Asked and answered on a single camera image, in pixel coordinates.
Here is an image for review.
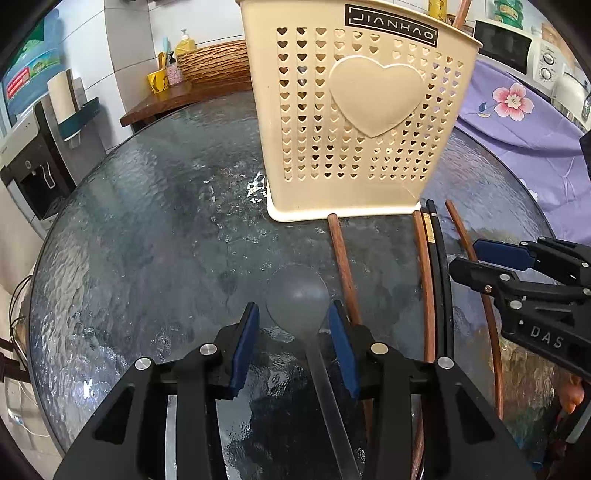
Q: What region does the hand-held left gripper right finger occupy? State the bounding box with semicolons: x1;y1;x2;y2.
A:
327;300;536;480

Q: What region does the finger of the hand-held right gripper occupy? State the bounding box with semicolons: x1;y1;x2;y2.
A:
450;257;591;324
472;236;591;289

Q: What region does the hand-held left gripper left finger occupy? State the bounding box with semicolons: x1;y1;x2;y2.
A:
53;302;262;480

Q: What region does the brown wooden chopstick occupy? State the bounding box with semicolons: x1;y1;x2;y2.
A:
327;213;375;437
451;0;472;29
444;199;505;418
412;210;437;480

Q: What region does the clear plastic spoon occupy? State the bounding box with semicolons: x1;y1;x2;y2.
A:
265;263;361;480

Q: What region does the cream perforated utensil holder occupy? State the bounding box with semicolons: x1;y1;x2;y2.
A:
235;0;483;223

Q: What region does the person's right hand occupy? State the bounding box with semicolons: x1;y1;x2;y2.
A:
556;373;588;416

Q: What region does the purple floral cloth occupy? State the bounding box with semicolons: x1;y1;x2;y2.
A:
455;60;591;245

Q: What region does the round glass table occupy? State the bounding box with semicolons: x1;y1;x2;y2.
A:
28;95;561;480

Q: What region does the white kettle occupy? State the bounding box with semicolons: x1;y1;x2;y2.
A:
551;69;591;121

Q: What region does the white microwave oven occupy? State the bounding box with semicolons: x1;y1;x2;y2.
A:
473;18;561;79

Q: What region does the green noodle cup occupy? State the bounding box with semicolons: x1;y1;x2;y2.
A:
492;0;527;21

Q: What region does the wooden counter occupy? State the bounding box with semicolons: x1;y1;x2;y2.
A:
120;78;254;129

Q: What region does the water dispenser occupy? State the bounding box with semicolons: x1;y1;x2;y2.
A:
0;104;77;234

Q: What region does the yellow mug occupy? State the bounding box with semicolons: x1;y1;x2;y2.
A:
147;69;172;94

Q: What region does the woven basket basin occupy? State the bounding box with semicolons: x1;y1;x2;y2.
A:
177;39;252;86

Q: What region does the yellow soap dispenser bottle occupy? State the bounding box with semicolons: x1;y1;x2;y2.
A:
174;28;198;56

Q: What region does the blue water jug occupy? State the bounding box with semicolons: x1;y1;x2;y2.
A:
0;9;65;121

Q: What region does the electric cable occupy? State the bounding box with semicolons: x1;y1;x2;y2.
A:
7;274;35;370

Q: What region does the teal wall holder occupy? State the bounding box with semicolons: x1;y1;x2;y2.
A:
55;97;102;144

